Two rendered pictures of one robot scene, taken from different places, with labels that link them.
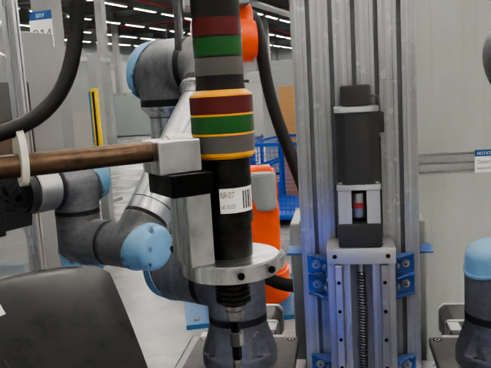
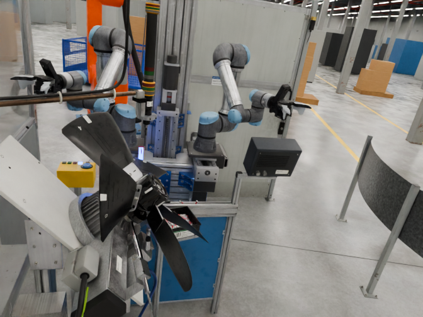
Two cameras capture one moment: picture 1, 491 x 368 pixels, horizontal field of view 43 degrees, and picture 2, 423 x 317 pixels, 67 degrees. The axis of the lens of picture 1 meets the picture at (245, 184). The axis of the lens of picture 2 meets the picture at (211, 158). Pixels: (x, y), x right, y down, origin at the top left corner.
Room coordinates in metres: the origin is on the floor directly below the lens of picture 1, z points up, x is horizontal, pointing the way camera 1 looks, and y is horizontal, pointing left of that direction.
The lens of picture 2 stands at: (-0.66, 0.17, 1.79)
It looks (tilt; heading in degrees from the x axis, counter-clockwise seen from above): 23 degrees down; 339
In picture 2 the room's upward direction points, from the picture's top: 8 degrees clockwise
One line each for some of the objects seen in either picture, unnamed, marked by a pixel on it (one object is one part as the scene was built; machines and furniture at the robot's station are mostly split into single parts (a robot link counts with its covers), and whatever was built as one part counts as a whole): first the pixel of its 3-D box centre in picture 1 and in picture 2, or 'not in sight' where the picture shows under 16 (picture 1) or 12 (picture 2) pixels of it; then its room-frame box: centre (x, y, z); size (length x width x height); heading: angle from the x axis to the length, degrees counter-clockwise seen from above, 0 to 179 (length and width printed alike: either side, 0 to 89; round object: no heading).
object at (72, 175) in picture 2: not in sight; (77, 175); (0.82, 0.28, 1.02); 0.16 x 0.10 x 0.11; 85
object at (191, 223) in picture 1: (215, 205); (145, 104); (0.43, 0.02, 1.50); 0.09 x 0.07 x 0.10; 120
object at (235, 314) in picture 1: (234, 304); not in sight; (0.43, 0.01, 1.42); 0.01 x 0.01 x 0.02
